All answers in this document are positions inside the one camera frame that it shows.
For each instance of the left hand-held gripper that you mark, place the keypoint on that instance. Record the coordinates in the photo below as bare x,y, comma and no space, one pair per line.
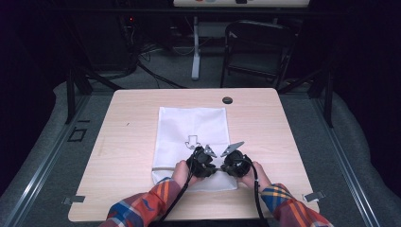
201,164

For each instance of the person's right hand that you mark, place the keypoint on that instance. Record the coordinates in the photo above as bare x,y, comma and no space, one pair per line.
257,178

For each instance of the person's left hand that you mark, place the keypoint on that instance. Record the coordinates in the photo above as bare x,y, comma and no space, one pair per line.
181,173

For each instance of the grey metal floor rail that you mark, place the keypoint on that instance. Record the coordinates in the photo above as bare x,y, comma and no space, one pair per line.
44,164
346,164

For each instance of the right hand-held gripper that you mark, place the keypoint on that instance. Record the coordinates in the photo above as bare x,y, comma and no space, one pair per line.
236,164

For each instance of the black folding chair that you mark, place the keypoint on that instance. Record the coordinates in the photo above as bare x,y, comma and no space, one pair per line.
258,47

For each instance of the grey table bracket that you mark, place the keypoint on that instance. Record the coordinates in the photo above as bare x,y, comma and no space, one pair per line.
74,199
313,196

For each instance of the black metal stand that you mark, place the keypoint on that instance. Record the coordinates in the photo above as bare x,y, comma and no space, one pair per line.
327,94
71,94

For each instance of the white desk leg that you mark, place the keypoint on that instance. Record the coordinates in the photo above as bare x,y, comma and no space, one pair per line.
196,56

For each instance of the black metal crossbar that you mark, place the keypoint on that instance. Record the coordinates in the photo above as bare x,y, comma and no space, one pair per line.
157,11

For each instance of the white mesh laundry bag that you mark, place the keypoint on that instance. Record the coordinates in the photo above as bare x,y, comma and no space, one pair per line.
192,126

